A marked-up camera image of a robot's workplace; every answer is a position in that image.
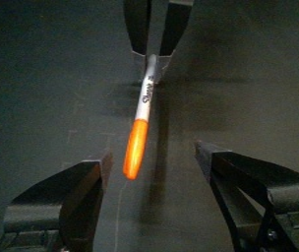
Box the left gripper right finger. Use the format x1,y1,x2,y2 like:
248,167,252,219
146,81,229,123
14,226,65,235
192,139,299,252

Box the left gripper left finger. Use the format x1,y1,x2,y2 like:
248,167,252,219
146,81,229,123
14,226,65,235
0,149,113,252

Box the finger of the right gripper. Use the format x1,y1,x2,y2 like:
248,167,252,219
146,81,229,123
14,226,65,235
121,0,153,76
154,0,195,76

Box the grey marker pen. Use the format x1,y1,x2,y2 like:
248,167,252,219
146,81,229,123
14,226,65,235
121,53,161,181

